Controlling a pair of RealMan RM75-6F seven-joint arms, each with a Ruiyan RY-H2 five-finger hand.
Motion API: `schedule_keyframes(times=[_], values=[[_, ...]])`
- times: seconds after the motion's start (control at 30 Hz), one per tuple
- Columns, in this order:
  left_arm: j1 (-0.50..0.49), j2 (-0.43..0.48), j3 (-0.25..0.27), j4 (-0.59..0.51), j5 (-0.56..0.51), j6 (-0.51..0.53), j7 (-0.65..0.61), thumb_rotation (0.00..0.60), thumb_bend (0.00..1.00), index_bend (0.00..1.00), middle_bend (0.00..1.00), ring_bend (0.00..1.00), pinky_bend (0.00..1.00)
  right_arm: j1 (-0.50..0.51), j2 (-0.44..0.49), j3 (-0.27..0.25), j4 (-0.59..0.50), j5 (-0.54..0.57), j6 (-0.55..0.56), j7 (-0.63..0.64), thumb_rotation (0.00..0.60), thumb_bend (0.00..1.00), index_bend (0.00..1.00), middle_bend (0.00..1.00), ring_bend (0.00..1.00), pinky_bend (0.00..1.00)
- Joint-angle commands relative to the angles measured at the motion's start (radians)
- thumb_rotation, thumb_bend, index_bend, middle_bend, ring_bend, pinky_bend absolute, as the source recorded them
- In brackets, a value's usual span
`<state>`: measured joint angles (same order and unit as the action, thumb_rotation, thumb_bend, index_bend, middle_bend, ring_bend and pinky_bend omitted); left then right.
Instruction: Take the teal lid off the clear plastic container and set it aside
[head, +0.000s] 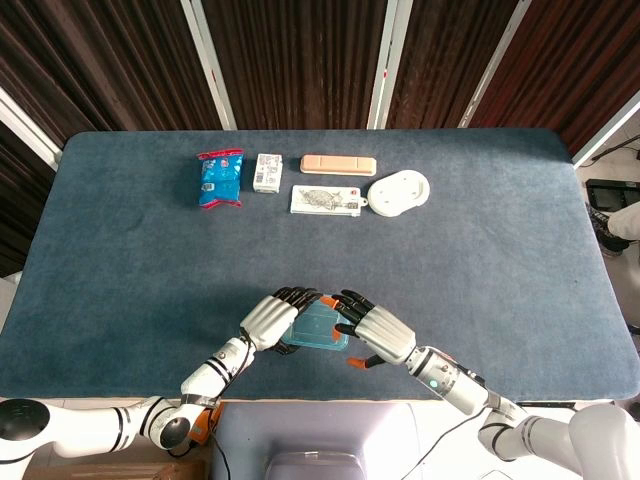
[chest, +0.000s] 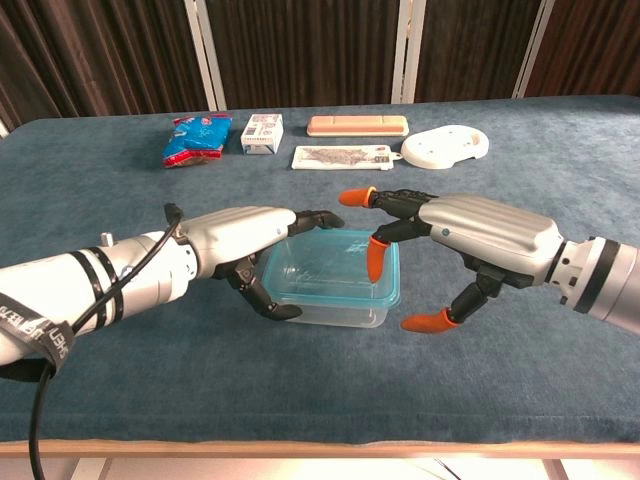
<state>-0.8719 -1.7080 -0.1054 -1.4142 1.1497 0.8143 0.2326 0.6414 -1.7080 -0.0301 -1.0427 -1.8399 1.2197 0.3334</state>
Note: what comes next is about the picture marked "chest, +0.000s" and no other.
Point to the white packet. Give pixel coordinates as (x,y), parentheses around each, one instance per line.
(340,157)

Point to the blue snack bag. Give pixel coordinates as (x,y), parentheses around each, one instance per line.
(200,137)

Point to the clear teal plastic container lid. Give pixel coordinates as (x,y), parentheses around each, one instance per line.
(320,250)

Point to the white round plastic holder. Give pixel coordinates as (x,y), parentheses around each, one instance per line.
(440,147)

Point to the right orange-tipped robot hand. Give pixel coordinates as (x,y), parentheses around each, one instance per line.
(500,235)

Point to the beige long cutlery case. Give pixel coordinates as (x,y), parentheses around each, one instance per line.
(355,125)

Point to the blue table cloth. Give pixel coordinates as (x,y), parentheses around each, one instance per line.
(200,380)

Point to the clear blue plastic container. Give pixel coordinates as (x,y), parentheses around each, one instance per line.
(340,315)

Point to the left black-fingered robot hand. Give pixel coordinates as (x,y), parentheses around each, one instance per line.
(235,230)

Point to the white milk carton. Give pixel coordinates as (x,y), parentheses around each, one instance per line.
(262,132)

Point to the white frame post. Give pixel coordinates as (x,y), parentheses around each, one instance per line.
(205,55)
(532,50)
(407,50)

